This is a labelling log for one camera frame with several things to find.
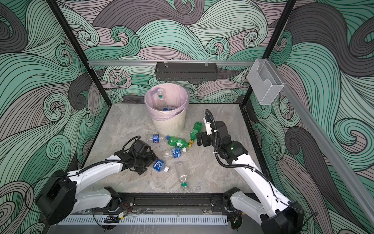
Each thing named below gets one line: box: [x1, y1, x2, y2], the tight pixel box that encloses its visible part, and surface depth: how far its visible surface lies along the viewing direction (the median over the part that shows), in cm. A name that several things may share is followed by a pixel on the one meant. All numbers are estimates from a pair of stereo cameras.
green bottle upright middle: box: [187, 121, 203, 149], surface depth 100 cm
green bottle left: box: [166, 135, 190, 148], surface depth 94 cm
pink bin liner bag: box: [144, 82, 190, 122], surface depth 94 cm
